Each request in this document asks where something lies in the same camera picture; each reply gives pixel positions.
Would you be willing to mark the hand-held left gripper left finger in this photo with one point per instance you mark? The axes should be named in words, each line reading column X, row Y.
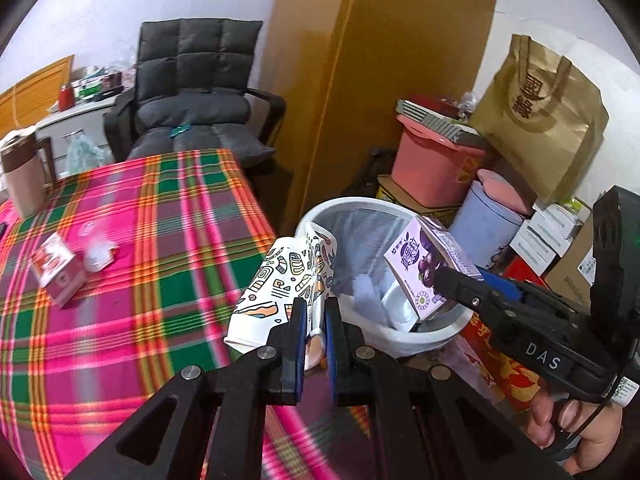
column 298, row 345

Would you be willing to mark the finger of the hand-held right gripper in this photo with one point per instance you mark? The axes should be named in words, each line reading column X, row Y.
column 500, row 282
column 467, row 295

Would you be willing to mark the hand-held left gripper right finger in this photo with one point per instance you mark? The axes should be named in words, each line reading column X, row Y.
column 334, row 355

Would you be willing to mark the purple drink carton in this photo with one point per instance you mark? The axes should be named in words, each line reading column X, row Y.
column 420, row 260

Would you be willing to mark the patterned paper cup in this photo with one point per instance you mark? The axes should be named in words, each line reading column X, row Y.
column 277, row 280

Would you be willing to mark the white round waste bin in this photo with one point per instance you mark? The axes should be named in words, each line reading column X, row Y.
column 350, row 225

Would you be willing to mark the person's right hand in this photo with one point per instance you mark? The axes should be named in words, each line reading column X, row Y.
column 595, row 435

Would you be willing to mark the brown cardboard box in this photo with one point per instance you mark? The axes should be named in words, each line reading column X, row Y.
column 572, row 260

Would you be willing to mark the blue bucket with pink lid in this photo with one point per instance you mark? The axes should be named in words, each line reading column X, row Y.
column 482, row 225

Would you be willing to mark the white plastic cup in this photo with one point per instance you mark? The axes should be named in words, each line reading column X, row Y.
column 400, row 305

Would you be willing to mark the red gift box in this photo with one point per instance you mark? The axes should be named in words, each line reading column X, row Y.
column 492, row 360

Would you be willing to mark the green packet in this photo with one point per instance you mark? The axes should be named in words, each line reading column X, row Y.
column 576, row 206

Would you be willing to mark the yellow cardboard box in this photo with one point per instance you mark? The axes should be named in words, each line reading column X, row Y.
column 400, row 197

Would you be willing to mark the pink plastic bin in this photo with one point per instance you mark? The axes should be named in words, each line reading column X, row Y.
column 430, row 170

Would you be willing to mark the plaid tablecloth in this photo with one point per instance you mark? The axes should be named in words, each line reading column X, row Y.
column 165, row 260

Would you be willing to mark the black bag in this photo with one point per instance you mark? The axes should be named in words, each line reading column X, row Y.
column 370, row 170

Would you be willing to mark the grey striped flat box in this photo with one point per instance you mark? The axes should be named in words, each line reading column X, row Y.
column 450, row 130

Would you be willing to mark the gold paper bag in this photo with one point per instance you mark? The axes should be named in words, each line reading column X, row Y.
column 540, row 125

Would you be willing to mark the crumpled clear plastic cup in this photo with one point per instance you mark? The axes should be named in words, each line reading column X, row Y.
column 97, row 255

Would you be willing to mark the small teal item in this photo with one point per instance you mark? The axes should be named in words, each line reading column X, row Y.
column 179, row 130

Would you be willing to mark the wooden wardrobe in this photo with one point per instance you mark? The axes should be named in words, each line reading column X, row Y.
column 390, row 60

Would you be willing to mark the small red drink carton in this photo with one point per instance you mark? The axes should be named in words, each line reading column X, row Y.
column 55, row 270

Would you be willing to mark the dark grey padded chair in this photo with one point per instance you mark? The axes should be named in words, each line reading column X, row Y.
column 195, row 110

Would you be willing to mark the clear plastic bag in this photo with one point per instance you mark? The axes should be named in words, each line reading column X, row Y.
column 87, row 152

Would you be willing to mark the brown kettle jug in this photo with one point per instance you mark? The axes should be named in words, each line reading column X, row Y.
column 25, row 180

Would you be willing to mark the white desk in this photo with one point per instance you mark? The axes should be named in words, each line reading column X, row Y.
column 65, row 117

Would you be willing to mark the desk clutter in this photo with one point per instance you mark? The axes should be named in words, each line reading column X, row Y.
column 102, row 80

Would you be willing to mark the red bottle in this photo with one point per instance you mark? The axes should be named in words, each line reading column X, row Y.
column 66, row 97

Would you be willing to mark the wooden board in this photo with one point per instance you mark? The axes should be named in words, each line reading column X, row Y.
column 32, row 92

